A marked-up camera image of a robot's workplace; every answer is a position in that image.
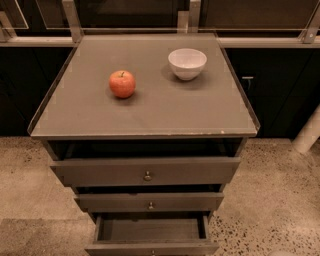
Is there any grey bottom drawer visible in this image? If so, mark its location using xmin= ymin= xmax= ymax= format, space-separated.
xmin=85 ymin=212 xmax=219 ymax=256

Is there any grey drawer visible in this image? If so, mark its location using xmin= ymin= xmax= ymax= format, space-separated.
xmin=51 ymin=157 xmax=240 ymax=187
xmin=85 ymin=212 xmax=219 ymax=256
xmin=75 ymin=192 xmax=224 ymax=213

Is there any grey drawer cabinet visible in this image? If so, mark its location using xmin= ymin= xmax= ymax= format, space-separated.
xmin=27 ymin=32 xmax=261 ymax=214

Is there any grey top drawer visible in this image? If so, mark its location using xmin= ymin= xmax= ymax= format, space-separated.
xmin=51 ymin=157 xmax=240 ymax=187

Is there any grey middle drawer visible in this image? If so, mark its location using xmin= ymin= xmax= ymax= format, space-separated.
xmin=75 ymin=192 xmax=224 ymax=213

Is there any red apple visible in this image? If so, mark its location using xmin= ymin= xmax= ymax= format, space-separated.
xmin=109 ymin=70 xmax=136 ymax=99

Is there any white ceramic bowl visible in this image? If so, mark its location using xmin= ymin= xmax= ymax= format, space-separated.
xmin=168 ymin=48 xmax=207 ymax=81

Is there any metal railing frame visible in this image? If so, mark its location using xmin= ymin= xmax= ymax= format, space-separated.
xmin=0 ymin=0 xmax=320 ymax=48

